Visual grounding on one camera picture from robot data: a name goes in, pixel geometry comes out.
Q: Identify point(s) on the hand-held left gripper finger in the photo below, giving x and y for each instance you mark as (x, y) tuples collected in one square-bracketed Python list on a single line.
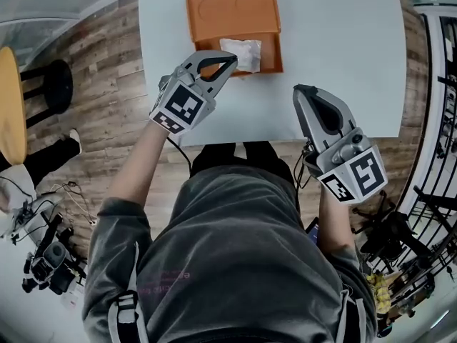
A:
[(203, 54), (223, 80)]

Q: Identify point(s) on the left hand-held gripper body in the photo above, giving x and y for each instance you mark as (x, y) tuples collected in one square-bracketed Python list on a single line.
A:
[(182, 105)]

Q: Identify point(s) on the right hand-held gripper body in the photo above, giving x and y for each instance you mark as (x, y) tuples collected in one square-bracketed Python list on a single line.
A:
[(357, 170)]

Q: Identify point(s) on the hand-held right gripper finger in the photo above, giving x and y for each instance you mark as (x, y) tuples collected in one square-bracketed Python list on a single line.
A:
[(303, 120), (341, 110)]

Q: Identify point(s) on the white plastic bag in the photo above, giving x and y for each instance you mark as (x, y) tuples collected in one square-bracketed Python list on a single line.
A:
[(246, 52)]

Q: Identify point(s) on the orange box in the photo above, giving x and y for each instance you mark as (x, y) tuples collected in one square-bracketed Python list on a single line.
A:
[(232, 14)]

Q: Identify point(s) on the person's left forearm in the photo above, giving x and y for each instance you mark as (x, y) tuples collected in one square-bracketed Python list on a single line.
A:
[(137, 170)]

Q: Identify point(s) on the person's right forearm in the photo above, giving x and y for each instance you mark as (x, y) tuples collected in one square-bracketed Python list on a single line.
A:
[(335, 220)]

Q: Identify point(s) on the person's black trousers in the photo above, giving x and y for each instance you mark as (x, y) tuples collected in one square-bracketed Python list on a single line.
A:
[(221, 157)]

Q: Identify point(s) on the dark blue phone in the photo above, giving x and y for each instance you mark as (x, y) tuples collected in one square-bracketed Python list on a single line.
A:
[(313, 231)]

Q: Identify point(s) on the black metal rack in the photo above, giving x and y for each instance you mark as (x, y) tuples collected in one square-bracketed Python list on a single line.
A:
[(435, 138)]

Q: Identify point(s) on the yellow striped cloth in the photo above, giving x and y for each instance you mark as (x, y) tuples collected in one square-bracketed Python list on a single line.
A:
[(380, 291)]

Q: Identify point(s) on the person's grey shirt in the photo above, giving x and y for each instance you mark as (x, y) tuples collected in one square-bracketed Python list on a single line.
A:
[(232, 263)]

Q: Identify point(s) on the round yellow table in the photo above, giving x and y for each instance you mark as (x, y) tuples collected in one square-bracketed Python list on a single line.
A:
[(10, 105)]

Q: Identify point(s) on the black equipment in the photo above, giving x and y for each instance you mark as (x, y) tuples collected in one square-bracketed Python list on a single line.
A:
[(53, 259)]

